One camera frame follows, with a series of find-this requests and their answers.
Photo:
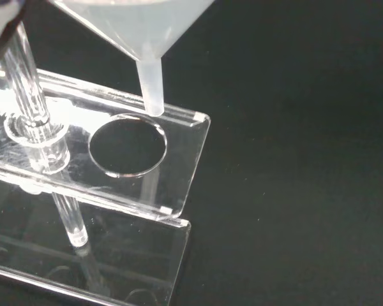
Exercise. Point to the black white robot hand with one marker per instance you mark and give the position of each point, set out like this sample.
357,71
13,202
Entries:
0,19

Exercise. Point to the clear acrylic funnel stand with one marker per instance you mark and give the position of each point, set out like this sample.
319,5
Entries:
178,153

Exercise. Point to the black table cloth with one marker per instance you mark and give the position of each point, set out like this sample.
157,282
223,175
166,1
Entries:
290,159

